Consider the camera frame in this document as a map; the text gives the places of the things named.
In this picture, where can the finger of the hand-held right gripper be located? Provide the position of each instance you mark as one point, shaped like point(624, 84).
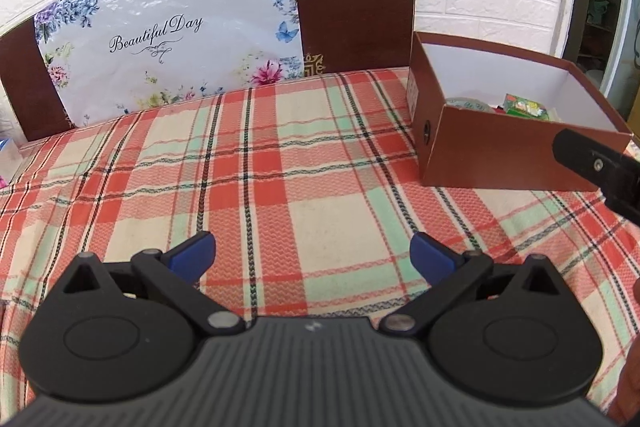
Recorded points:
point(580, 152)

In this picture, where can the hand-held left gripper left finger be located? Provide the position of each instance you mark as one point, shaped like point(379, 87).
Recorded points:
point(192, 254)

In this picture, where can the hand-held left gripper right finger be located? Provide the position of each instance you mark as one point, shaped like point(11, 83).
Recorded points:
point(431, 257)

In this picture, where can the green printed small box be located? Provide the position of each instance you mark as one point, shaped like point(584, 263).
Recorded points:
point(527, 108)

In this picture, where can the brown cardboard box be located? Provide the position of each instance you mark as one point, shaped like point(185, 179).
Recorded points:
point(490, 152)

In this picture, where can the red plaid blanket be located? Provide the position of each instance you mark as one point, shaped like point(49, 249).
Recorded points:
point(300, 187)

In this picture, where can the dark storage shelf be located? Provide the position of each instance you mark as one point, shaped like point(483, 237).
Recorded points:
point(597, 22)

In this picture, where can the floral plastic bag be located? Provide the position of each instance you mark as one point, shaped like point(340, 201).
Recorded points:
point(165, 37)

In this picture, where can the brown wooden headboard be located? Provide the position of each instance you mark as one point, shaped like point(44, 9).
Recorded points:
point(355, 7)

